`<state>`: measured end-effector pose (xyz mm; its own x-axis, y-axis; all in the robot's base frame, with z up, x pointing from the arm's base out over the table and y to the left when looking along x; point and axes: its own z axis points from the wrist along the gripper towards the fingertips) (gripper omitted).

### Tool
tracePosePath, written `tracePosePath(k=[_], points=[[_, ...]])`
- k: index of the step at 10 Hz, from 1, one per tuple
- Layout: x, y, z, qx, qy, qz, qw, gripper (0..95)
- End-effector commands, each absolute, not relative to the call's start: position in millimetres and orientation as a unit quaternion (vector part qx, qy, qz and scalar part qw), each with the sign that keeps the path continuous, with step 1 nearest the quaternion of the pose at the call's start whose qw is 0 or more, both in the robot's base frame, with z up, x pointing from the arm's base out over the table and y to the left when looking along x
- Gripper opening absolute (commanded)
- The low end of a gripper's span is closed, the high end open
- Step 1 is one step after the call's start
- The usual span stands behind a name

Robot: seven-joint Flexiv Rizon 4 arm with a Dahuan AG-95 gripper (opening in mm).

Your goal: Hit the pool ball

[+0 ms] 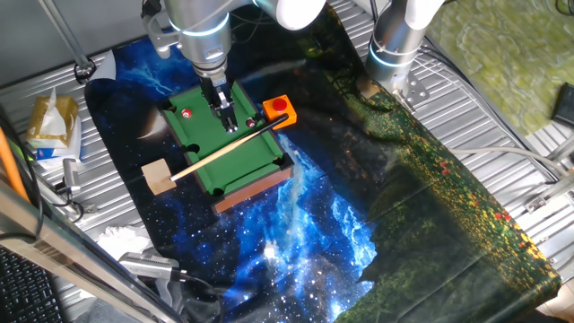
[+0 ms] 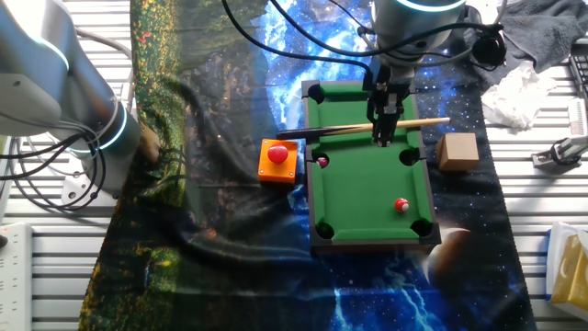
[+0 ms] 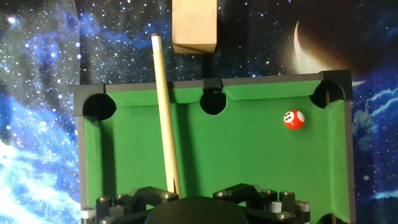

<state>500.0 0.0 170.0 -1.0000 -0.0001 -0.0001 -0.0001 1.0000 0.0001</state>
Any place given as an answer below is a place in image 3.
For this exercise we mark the wooden cube block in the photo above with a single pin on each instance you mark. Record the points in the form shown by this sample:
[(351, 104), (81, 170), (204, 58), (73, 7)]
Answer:
[(194, 25)]

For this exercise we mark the red striped pool ball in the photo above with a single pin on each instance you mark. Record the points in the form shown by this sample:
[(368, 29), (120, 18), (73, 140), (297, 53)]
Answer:
[(293, 122)]

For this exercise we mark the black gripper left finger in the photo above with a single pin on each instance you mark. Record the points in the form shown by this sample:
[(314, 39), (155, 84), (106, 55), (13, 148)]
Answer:
[(140, 196)]

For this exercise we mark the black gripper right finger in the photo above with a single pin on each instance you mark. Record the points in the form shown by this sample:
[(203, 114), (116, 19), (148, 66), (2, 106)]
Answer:
[(264, 199)]

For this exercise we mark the mini green pool table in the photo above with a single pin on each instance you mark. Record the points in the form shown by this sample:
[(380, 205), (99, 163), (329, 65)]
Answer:
[(242, 149)]

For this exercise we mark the galaxy print cloth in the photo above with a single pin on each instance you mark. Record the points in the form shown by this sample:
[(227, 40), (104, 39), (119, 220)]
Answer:
[(37, 124)]

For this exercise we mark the wooden pool cue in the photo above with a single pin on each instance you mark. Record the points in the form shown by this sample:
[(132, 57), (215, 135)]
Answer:
[(164, 118)]

